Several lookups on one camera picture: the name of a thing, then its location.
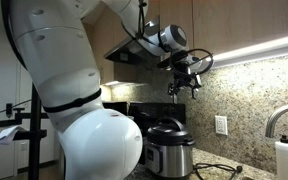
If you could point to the white paper tag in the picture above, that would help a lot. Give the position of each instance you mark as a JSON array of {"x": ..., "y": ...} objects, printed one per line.
[{"x": 7, "y": 135}]

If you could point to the under-cabinet light strip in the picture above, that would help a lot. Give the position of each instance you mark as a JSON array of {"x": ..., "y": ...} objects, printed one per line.
[{"x": 266, "y": 50}]

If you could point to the steel range hood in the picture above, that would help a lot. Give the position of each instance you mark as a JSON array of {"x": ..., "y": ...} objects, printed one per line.
[{"x": 130, "y": 50}]

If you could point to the wooden upper cabinets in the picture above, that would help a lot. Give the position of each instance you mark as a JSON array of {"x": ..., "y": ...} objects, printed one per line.
[{"x": 218, "y": 26}]

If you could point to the black pressure cooker lid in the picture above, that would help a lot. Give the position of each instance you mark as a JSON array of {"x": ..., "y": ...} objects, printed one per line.
[{"x": 168, "y": 131}]

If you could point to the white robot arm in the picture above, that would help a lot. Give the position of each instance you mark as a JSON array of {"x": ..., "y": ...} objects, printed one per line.
[{"x": 50, "y": 41}]

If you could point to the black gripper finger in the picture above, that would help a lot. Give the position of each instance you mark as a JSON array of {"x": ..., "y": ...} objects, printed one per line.
[
  {"x": 194, "y": 89},
  {"x": 172, "y": 92}
]

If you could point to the white wall outlet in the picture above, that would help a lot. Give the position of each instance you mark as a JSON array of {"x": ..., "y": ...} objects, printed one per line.
[{"x": 221, "y": 125}]

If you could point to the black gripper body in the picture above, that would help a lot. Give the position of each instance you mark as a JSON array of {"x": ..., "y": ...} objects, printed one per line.
[{"x": 185, "y": 70}]

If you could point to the black camera stand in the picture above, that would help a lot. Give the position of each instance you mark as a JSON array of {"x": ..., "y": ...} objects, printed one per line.
[{"x": 33, "y": 132}]

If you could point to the white soap bottle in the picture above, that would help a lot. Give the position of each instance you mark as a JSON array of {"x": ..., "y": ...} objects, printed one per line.
[{"x": 281, "y": 148}]

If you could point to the curved steel faucet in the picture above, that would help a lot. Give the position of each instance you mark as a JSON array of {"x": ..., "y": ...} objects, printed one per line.
[{"x": 272, "y": 120}]

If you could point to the steel pressure cooker base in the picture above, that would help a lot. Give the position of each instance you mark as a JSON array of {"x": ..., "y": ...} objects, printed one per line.
[{"x": 169, "y": 161}]

